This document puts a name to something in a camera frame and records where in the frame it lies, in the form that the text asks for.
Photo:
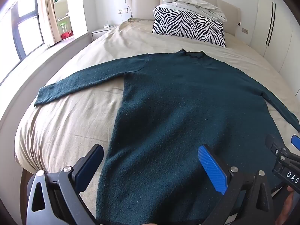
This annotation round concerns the beige curtain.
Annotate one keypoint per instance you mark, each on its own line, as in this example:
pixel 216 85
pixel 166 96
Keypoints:
pixel 49 14

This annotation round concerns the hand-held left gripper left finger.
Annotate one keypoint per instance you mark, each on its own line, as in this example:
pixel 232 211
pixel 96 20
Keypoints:
pixel 91 166

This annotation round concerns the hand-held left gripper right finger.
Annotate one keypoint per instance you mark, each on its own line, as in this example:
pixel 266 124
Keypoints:
pixel 212 166

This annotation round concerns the small item on nightstand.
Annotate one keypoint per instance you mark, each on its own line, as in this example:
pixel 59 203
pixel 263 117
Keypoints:
pixel 107 24

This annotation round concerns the green lidded jar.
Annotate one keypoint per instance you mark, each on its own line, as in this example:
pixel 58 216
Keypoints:
pixel 63 27

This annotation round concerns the black framed window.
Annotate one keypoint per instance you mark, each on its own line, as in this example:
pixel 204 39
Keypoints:
pixel 25 25

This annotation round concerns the beige bed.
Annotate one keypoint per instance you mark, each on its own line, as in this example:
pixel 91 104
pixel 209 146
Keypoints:
pixel 79 114

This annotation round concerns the white open shelf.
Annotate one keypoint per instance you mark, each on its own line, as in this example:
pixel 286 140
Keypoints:
pixel 63 7

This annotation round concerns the wall socket panel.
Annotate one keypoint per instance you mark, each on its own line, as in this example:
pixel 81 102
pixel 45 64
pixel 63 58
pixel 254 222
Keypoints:
pixel 245 31
pixel 123 10

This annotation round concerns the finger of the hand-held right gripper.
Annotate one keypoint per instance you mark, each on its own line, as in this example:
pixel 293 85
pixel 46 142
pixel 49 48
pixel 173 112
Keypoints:
pixel 273 143
pixel 295 141

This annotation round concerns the white folded duvet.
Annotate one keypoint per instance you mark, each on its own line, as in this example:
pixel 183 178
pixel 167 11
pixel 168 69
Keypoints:
pixel 194 3

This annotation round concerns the dark green knit sweater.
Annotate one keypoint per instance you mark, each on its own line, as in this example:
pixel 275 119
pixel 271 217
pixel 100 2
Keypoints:
pixel 164 110

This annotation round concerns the white nightstand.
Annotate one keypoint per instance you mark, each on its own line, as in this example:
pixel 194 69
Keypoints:
pixel 100 31

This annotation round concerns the person's right hand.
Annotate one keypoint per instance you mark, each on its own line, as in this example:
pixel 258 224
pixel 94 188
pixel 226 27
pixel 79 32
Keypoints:
pixel 287 206

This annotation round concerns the white wardrobe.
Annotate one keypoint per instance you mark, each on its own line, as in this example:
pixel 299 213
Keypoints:
pixel 261 9

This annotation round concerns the beige padded headboard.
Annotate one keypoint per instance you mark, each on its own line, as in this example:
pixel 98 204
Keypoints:
pixel 140 2

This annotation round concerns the red box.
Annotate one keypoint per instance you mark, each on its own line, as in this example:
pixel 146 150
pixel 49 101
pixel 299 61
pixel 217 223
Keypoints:
pixel 66 35

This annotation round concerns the zebra print pillow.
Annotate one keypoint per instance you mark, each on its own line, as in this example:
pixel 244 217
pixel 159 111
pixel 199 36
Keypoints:
pixel 187 24

